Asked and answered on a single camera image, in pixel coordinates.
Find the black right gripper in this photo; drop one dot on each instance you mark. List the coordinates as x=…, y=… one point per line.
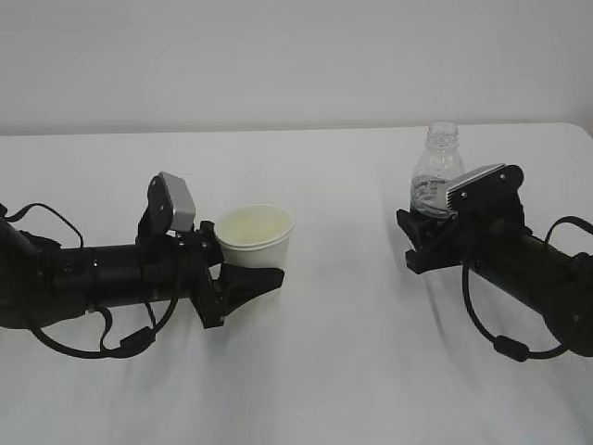
x=489, y=232

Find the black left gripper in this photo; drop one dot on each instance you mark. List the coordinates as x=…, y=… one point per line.
x=215, y=299

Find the white paper cup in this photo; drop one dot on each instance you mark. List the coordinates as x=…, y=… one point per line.
x=255, y=236

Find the clear green-label water bottle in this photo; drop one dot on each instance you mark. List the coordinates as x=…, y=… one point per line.
x=439, y=163

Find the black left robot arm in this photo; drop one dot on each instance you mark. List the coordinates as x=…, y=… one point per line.
x=55, y=284

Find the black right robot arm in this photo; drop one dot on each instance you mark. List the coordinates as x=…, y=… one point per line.
x=556, y=286

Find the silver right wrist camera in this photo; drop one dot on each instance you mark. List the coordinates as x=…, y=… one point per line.
x=482, y=187

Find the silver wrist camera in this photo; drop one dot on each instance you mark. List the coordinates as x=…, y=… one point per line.
x=482, y=187
x=183, y=208

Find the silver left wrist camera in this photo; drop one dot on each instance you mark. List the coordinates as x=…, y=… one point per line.
x=183, y=208

